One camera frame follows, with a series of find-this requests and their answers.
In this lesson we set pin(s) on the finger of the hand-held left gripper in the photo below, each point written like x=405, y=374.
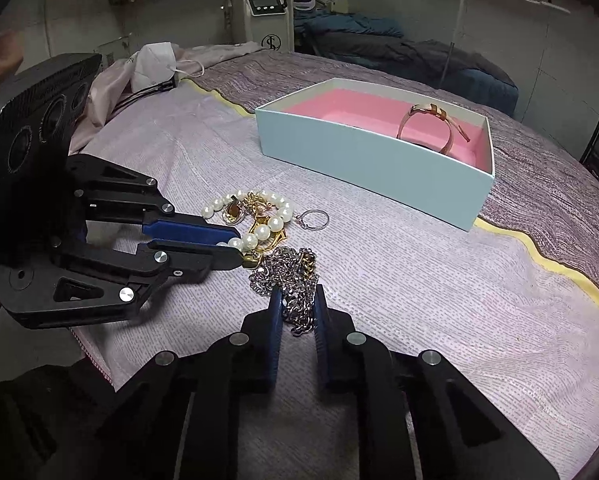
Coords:
x=204, y=257
x=194, y=230

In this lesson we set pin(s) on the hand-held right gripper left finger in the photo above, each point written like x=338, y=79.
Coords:
x=274, y=325

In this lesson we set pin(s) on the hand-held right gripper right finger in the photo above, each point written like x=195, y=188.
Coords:
x=322, y=332

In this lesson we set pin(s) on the gold oval pendant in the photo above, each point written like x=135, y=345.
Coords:
x=233, y=212

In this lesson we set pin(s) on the light blue box pink lining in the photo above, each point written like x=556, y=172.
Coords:
x=359, y=160

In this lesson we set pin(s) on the pale pink garment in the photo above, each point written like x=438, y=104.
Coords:
x=106, y=90

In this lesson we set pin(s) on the lilac quilted sheet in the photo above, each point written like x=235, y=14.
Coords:
x=429, y=310

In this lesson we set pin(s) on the white face mask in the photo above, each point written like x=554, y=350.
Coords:
x=152, y=62

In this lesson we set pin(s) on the white beauty machine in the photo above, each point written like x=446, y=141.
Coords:
x=264, y=25

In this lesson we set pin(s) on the person's dark clothing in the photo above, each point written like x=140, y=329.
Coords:
x=19, y=420

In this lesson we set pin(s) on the purple striped bedspread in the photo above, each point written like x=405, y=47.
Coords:
x=529, y=175

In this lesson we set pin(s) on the grey blanket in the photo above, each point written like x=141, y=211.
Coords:
x=404, y=55

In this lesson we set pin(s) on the blue massage bed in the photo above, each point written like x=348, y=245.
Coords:
x=494, y=85

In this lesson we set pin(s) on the white floor lamp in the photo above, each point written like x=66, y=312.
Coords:
x=554, y=6

